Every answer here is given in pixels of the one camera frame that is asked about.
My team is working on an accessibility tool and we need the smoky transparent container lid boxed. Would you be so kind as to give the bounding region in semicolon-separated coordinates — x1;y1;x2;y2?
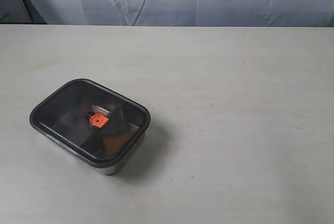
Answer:
29;78;151;168

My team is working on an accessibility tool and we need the yellow toy cheese wedge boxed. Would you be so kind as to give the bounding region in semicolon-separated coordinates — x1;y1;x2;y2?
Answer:
102;133;134;157

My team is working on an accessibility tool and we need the stainless steel lunch box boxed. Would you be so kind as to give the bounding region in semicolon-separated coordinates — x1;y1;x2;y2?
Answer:
91;129;146;175

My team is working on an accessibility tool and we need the black stand pole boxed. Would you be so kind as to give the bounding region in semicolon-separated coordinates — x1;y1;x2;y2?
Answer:
21;0;47;25

